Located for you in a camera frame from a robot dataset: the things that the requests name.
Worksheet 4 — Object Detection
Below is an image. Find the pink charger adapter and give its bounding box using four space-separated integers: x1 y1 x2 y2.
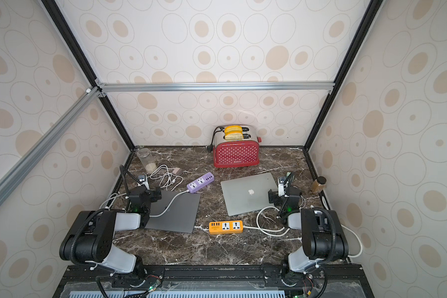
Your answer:
172 168 183 176

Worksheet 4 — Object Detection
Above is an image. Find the silver apple laptop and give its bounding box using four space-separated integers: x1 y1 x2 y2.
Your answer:
221 173 278 216

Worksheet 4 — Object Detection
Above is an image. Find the orange power strip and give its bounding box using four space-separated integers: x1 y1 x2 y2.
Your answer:
209 221 243 235

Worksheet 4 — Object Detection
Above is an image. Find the purple power strip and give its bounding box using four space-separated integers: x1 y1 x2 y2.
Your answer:
186 172 215 193

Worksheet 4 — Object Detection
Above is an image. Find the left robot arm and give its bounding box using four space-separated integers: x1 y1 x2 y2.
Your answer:
59 186 161 278

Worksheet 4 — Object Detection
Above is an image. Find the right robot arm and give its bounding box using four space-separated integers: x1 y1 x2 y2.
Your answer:
268 185 350 273

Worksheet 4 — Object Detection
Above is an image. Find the dark grey laptop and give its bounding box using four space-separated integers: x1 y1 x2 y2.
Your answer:
145 190 201 233

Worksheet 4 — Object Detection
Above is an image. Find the small amber bottle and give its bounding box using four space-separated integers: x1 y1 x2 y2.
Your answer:
310 176 327 194

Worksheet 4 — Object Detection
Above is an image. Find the red polka dot toaster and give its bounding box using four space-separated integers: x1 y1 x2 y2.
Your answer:
207 125 261 168

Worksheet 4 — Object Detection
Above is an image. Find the pale bread slice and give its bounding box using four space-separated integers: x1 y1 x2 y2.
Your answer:
224 132 244 141

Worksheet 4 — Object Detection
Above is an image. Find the thick white power strip cord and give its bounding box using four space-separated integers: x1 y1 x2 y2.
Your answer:
243 205 364 258

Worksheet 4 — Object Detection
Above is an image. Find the black toaster power cord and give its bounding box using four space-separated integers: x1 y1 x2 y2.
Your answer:
206 126 225 153

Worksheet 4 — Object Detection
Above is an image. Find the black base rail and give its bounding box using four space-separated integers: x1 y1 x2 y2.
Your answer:
54 264 374 298

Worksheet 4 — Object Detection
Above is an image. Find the silver aluminium rail back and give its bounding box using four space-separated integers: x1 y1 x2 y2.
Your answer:
99 81 335 93

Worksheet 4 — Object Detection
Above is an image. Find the silver aluminium rail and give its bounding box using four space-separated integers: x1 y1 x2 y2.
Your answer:
0 86 99 207
99 81 335 93

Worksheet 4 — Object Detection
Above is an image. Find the silver aluminium rail left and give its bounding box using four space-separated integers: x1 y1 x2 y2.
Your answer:
0 86 99 207

